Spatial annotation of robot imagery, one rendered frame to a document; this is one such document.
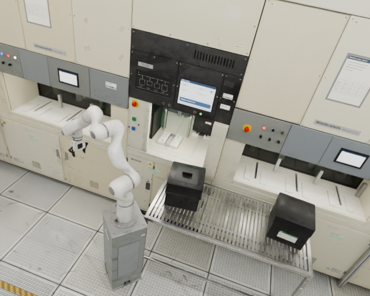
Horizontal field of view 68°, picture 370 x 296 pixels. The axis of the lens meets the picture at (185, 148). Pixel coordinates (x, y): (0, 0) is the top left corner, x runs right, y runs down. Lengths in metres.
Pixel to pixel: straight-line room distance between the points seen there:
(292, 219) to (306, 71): 1.05
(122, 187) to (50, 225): 1.50
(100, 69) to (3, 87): 1.17
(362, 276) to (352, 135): 1.58
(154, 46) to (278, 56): 0.88
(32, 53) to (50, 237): 1.73
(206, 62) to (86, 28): 0.97
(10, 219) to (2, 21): 1.87
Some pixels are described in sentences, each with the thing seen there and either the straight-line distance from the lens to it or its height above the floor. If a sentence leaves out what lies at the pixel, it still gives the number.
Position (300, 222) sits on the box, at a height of 1.01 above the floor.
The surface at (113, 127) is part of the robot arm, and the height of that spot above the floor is 1.49.
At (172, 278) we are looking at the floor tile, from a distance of 2.85.
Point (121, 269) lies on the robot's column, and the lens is 2.54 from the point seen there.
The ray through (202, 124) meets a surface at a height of 1.04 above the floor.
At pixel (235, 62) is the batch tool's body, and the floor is 1.89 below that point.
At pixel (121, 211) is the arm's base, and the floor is 0.90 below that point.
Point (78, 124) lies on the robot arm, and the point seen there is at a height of 1.37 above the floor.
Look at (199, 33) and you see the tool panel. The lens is 2.06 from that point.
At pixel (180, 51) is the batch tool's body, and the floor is 1.88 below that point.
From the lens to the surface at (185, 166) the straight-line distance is 2.33.
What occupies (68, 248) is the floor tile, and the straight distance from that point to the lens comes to 3.04.
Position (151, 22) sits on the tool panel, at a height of 2.02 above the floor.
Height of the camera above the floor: 2.49
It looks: 36 degrees down
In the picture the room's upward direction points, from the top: 11 degrees clockwise
